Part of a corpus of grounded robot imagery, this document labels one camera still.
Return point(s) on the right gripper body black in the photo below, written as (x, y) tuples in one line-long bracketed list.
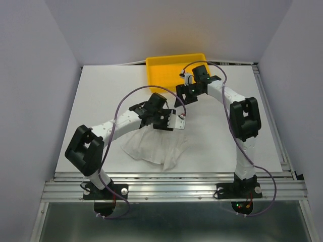
[(191, 91)]

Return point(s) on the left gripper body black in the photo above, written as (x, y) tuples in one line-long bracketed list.
[(160, 122)]

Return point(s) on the white skirt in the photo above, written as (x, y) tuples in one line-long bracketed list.
[(157, 147)]

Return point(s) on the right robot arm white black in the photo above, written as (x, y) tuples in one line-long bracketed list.
[(244, 123)]

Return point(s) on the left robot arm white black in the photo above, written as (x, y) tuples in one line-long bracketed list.
[(87, 146)]

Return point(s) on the yellow plastic tray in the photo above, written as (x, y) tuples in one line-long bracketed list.
[(165, 70)]

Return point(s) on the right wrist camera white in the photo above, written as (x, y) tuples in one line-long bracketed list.
[(188, 78)]

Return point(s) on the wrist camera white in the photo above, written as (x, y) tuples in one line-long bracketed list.
[(188, 78), (176, 121)]

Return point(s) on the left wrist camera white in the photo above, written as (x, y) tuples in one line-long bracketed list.
[(176, 121)]

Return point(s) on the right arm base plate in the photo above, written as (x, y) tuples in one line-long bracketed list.
[(234, 192)]

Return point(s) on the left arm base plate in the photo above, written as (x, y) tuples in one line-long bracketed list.
[(91, 192)]

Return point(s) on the aluminium frame rail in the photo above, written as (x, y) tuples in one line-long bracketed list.
[(167, 187)]

